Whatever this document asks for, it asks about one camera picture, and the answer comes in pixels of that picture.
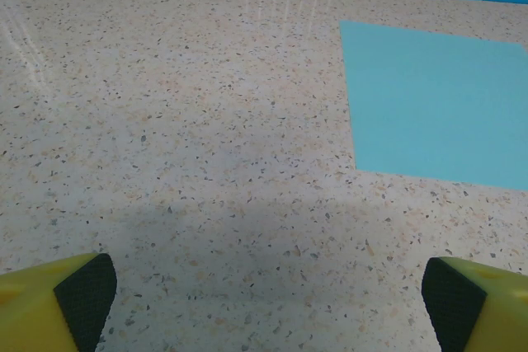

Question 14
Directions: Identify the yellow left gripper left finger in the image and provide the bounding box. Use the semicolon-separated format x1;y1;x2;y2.
0;251;119;352

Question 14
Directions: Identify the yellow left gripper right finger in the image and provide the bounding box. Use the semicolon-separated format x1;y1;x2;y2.
421;256;528;352

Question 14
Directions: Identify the light blue paper sheet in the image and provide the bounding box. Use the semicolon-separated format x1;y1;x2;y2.
339;20;528;191

